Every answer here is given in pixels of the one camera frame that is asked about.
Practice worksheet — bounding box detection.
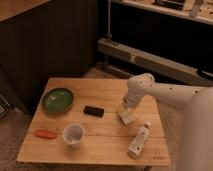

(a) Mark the white ceramic cup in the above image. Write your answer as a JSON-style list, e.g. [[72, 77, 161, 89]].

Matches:
[[62, 123, 84, 148]]

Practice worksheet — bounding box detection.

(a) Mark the wooden shelf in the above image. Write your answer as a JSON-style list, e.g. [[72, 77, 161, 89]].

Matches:
[[112, 0, 213, 26]]

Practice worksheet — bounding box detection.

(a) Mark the white sponge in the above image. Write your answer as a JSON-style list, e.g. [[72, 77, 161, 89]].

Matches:
[[117, 104, 135, 125]]

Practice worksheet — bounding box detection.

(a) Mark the green bowl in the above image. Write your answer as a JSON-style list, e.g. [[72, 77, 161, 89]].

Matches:
[[42, 88, 74, 113]]

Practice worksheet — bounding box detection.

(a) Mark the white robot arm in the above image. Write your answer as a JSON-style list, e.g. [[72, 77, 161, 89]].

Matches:
[[123, 73, 213, 171]]

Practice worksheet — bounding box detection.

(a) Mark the orange carrot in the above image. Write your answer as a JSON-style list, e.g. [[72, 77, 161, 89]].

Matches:
[[35, 130, 57, 139]]

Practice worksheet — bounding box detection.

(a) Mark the black rectangular object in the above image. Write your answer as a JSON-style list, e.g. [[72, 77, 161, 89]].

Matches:
[[84, 106, 104, 117]]

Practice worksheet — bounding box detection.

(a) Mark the wooden table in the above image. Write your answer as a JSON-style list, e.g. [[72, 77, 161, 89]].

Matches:
[[17, 78, 170, 166]]

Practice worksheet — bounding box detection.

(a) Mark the white plastic bottle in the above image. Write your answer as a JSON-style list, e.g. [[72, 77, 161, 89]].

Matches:
[[127, 122, 151, 159]]

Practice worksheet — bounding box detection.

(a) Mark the grey metal rail beam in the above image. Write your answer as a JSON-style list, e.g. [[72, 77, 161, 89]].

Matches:
[[98, 38, 213, 86]]

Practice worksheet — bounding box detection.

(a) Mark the dark cabinet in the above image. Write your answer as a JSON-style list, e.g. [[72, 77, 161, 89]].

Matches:
[[0, 0, 98, 113]]

